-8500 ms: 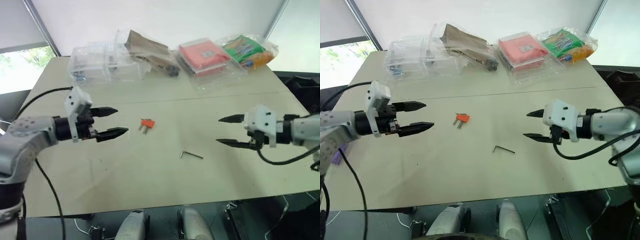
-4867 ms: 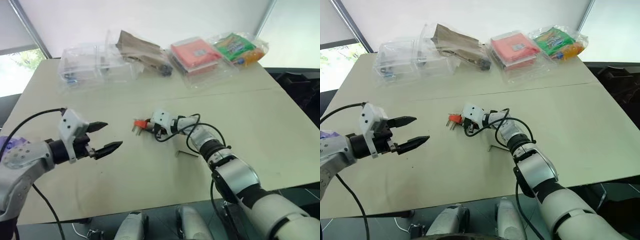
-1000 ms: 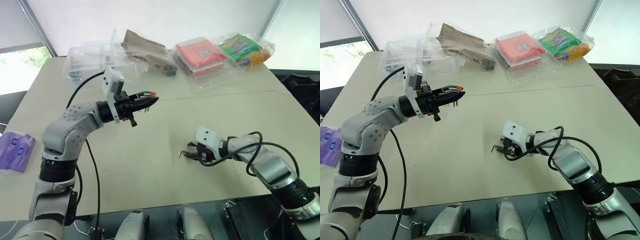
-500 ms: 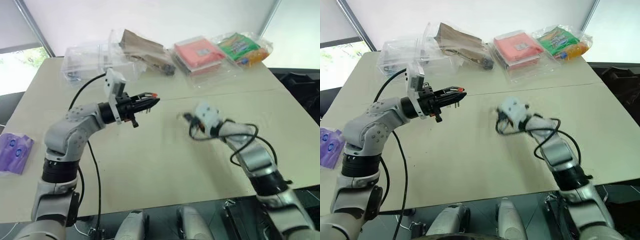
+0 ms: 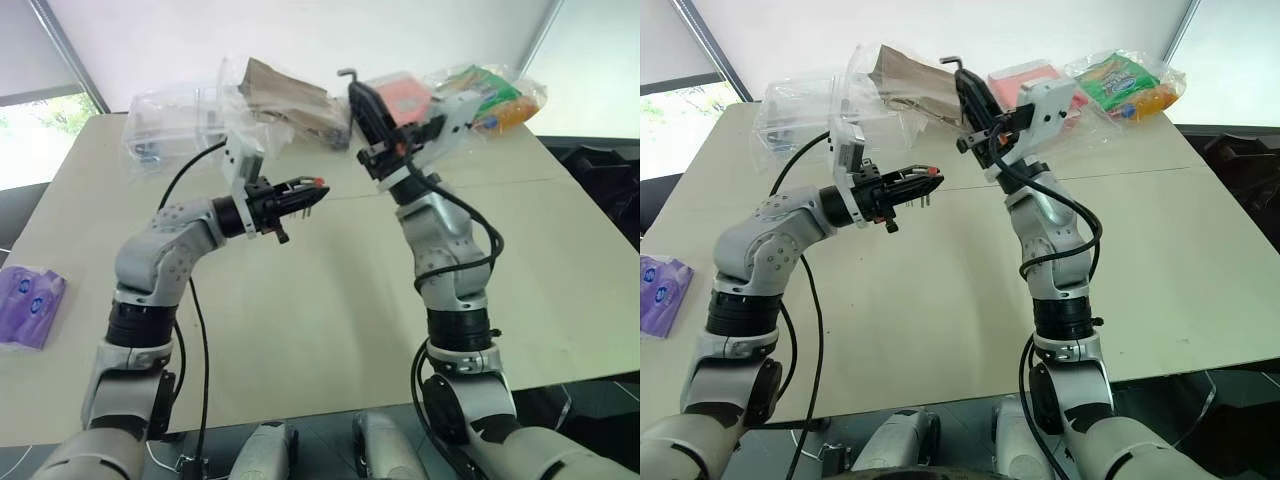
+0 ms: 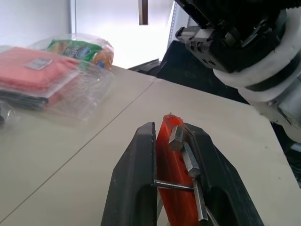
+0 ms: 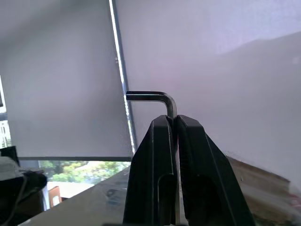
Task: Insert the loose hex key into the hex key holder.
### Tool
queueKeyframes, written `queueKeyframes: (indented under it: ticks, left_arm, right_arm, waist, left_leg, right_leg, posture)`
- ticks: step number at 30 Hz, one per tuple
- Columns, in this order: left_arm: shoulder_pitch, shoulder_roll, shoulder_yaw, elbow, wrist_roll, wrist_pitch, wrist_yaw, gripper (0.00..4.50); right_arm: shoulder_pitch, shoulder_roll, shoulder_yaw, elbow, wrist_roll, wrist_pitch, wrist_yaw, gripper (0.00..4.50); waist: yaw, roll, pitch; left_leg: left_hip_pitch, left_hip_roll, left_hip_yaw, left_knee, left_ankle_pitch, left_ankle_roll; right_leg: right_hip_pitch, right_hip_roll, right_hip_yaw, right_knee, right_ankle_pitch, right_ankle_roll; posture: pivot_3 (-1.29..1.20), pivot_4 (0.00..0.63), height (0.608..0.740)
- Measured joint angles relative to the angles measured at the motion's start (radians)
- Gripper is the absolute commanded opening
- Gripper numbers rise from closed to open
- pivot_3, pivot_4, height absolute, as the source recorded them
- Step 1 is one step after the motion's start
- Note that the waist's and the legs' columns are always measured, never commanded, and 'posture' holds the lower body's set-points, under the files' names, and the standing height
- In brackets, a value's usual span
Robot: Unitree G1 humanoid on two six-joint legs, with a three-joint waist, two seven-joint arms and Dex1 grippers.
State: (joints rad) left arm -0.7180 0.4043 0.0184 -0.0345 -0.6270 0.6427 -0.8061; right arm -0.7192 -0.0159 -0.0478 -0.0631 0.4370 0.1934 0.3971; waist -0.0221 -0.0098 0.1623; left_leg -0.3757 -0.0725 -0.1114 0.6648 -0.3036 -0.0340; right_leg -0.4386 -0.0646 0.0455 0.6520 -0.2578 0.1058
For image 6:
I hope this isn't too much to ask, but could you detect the medium steel hex key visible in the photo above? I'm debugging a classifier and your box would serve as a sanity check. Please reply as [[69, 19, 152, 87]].
[[181, 143, 201, 178]]

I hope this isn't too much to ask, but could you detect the green snack packet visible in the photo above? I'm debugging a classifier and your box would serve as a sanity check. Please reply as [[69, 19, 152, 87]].
[[45, 39, 115, 71]]

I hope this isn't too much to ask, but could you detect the brown vertical bar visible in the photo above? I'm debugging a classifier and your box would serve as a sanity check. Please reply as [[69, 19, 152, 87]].
[[138, 0, 150, 25]]

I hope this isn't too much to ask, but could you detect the thin bent hex key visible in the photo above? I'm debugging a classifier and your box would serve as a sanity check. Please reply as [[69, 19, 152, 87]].
[[184, 123, 204, 170]]

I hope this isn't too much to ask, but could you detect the small steel hex key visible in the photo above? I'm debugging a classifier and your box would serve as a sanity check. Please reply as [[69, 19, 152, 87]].
[[192, 176, 208, 223]]

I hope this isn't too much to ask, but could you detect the black folded cloth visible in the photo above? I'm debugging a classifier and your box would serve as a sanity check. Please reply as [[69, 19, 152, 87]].
[[0, 90, 49, 111]]

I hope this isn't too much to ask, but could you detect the clear plastic bag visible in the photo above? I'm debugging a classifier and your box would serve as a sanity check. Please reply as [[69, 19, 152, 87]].
[[0, 32, 116, 129]]

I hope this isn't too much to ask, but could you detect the thin steel hex key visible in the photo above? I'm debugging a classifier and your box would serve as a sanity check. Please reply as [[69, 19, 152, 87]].
[[205, 207, 221, 226]]

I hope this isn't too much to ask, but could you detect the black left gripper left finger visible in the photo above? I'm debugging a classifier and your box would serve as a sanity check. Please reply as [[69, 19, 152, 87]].
[[100, 121, 158, 226]]

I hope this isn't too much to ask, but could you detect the red folded cloth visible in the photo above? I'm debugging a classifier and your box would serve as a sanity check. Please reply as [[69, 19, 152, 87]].
[[0, 47, 79, 94]]

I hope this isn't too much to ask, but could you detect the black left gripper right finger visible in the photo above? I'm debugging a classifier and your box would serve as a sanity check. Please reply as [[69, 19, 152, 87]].
[[185, 122, 265, 226]]

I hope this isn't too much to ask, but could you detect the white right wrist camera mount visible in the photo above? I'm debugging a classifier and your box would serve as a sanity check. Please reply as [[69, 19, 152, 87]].
[[212, 6, 301, 123]]

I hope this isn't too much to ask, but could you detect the perforated metal post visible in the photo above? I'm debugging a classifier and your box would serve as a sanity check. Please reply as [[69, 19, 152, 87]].
[[168, 0, 178, 49]]

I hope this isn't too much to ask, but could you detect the thin dark hex key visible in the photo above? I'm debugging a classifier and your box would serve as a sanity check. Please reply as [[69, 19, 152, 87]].
[[153, 179, 194, 191]]

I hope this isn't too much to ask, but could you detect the largest steel hex key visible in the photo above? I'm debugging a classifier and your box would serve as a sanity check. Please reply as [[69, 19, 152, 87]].
[[168, 126, 187, 152]]

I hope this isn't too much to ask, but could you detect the red hex key holder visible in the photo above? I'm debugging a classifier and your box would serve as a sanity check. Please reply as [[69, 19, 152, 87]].
[[155, 113, 198, 226]]

